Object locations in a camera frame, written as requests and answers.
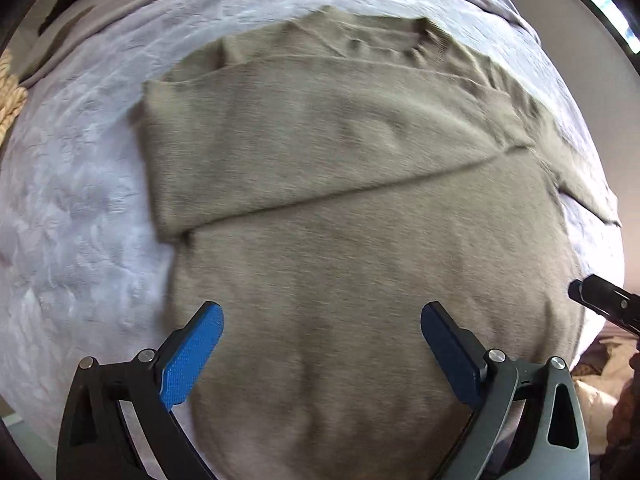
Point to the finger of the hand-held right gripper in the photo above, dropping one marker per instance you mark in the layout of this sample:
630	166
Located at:
607	302

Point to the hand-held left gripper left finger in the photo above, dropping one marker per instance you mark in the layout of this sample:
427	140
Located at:
192	355

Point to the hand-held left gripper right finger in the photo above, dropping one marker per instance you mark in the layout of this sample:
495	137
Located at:
450	350

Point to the olive knit sweater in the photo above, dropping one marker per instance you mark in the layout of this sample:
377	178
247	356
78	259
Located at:
350	210

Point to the cream cloth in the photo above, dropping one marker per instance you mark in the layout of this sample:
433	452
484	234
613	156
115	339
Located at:
595	395

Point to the white textured blanket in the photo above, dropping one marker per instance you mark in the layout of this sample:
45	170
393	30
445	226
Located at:
75	210

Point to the window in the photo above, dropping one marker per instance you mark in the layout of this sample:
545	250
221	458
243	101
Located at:
615	10

